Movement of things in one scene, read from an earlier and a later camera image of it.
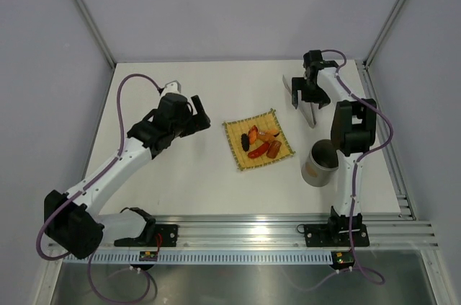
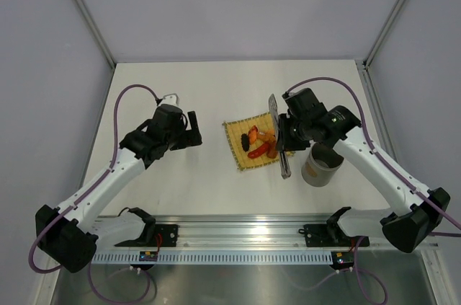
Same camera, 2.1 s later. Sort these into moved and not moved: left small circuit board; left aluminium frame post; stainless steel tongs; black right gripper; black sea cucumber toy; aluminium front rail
Moved: stainless steel tongs; black right gripper
Not moved: left aluminium frame post; left small circuit board; aluminium front rail; black sea cucumber toy
